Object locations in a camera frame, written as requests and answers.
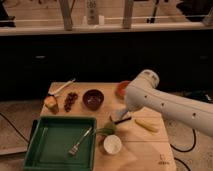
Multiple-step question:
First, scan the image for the green plastic tray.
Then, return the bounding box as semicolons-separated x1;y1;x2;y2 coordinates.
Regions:
23;116;96;171

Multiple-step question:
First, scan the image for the metal fork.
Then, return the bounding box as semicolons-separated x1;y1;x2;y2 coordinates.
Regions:
69;127;92;156

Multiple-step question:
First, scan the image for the black handled brush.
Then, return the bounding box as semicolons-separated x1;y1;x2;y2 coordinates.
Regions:
109;115;132;125

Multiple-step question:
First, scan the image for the white cup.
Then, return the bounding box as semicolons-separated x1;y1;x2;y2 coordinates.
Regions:
103;135;122;155

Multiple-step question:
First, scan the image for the purple bowl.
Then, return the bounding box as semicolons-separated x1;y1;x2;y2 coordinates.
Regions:
82;89;104;111

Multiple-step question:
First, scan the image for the black cable left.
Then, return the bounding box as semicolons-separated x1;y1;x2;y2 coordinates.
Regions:
0;112;31;145

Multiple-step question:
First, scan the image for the toy grape bunch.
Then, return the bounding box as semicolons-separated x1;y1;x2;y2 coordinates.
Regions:
64;92;78;112

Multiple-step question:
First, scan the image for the orange bowl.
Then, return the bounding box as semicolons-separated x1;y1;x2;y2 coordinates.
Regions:
115;81;129;99

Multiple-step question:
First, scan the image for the grey blue towel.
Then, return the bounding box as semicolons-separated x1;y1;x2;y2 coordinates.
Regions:
114;108;128;121

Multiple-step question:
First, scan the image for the yellow toy corn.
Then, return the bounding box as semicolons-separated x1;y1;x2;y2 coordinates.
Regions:
135;119;159;133

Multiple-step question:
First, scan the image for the black power cable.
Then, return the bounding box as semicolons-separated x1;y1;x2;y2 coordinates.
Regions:
169;128;201;171

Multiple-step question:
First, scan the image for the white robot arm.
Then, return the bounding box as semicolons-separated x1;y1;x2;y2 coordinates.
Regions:
125;69;213;137

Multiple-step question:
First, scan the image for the yellow toy bread block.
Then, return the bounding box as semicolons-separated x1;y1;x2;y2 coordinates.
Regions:
44;96;59;114

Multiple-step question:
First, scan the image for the green toy broccoli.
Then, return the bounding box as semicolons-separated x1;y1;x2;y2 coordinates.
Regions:
96;122;116;136

